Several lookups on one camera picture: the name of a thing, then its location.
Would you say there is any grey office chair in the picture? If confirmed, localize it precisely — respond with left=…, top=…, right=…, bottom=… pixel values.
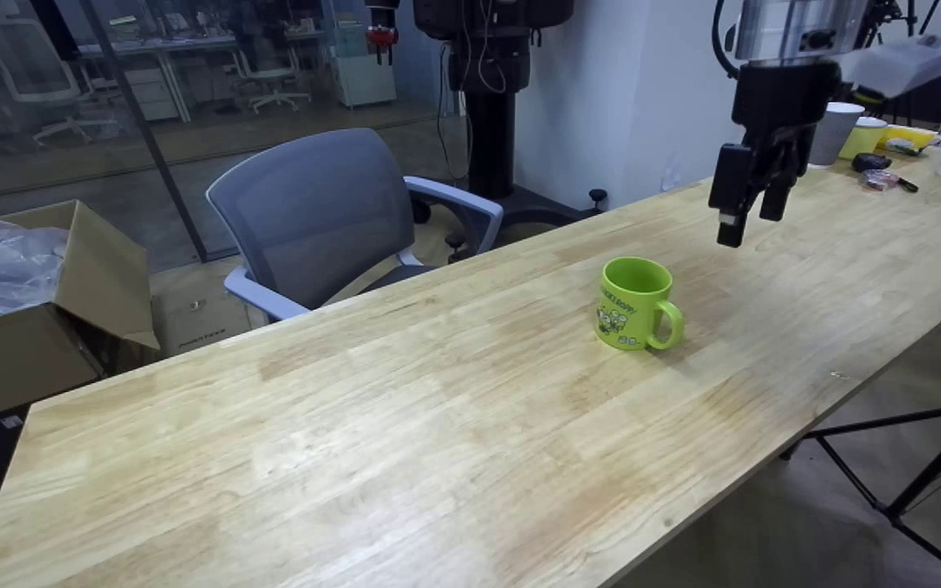
left=206, top=126, right=504, bottom=320

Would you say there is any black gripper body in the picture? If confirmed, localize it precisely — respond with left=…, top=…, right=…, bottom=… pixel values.
left=731, top=57, right=840, bottom=153

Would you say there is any black pedestal machine stand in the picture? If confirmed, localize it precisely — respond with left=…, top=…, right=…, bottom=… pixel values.
left=414, top=0, right=608, bottom=226

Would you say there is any yellow object on table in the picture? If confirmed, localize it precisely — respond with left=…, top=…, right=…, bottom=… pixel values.
left=840, top=118, right=941, bottom=161

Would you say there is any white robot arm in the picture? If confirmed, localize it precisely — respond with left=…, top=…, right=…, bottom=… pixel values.
left=708, top=0, right=865, bottom=249

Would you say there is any green ceramic mug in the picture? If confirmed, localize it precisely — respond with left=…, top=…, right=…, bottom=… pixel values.
left=595, top=257, right=686, bottom=353

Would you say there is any brown cardboard box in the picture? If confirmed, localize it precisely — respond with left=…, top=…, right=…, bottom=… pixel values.
left=0, top=201, right=160, bottom=414

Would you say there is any white paper cup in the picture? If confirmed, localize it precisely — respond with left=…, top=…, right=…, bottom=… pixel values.
left=811, top=101, right=865, bottom=162

